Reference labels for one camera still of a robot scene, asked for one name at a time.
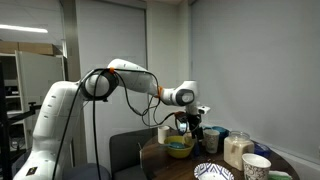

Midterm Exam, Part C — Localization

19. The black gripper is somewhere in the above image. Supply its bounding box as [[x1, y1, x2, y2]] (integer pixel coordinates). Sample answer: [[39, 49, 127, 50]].
[[184, 113, 205, 141]]

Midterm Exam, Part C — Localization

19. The blue block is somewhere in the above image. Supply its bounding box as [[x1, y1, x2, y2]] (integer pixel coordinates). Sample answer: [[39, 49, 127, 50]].
[[193, 142, 201, 157]]

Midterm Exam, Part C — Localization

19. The small patterned paper cup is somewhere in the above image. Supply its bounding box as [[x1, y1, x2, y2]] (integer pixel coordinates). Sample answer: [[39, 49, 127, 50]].
[[202, 128, 221, 155]]

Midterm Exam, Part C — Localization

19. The teal blue bowl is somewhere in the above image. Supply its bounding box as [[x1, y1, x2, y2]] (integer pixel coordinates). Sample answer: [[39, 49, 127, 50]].
[[203, 125, 230, 142]]

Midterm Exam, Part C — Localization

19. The teal plastic spoon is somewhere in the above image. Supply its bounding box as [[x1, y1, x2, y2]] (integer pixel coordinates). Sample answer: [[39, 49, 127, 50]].
[[156, 141, 186, 150]]

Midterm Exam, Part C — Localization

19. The yellow bowl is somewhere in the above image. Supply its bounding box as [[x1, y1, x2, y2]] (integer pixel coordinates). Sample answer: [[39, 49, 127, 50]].
[[162, 135, 196, 160]]

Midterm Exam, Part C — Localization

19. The plain white cup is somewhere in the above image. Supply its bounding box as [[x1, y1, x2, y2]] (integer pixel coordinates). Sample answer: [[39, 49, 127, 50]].
[[157, 125, 171, 145]]

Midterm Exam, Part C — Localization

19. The blue patterned plate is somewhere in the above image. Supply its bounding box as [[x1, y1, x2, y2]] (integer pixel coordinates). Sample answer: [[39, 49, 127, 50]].
[[193, 162, 236, 180]]

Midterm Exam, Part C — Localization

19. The clear jar with rice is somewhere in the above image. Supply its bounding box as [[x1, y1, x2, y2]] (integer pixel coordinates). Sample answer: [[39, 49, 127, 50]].
[[223, 130, 255, 172]]

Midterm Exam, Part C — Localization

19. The blue plastic container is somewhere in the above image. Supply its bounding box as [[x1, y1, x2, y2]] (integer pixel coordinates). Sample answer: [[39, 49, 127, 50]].
[[253, 142, 272, 159]]

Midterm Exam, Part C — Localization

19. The large patterned paper cup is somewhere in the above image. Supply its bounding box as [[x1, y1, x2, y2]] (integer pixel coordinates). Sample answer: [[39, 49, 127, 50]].
[[241, 152, 272, 180]]

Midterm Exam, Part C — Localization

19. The dark grey chair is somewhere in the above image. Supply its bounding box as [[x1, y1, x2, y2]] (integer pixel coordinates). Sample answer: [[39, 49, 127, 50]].
[[109, 127, 160, 180]]

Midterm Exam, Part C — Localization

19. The green sponge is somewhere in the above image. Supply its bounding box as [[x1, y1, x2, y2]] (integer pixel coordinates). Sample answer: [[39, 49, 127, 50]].
[[267, 170, 294, 180]]

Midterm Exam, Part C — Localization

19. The blue grey seat cushion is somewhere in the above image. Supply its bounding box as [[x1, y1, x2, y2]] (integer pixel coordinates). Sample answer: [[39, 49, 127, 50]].
[[61, 162, 112, 180]]

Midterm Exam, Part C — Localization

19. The white cabinet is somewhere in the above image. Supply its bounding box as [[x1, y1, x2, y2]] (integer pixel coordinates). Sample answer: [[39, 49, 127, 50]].
[[14, 49, 68, 151]]

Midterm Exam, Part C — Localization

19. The brown cardboard box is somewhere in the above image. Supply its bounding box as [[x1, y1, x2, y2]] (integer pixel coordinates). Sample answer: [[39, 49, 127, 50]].
[[0, 40, 63, 57]]

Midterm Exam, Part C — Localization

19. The ceiling strip light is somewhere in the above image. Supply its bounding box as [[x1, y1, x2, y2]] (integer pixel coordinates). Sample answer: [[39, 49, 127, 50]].
[[0, 23, 49, 34]]

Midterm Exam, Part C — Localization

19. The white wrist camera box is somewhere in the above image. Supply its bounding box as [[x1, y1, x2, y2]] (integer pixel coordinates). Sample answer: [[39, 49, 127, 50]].
[[196, 105, 212, 116]]

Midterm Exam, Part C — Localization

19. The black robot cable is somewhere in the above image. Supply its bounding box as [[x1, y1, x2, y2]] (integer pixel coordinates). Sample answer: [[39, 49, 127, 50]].
[[50, 67, 181, 180]]

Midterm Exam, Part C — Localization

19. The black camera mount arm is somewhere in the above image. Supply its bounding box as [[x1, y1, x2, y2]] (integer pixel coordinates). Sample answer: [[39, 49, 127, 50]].
[[5, 101, 43, 126]]

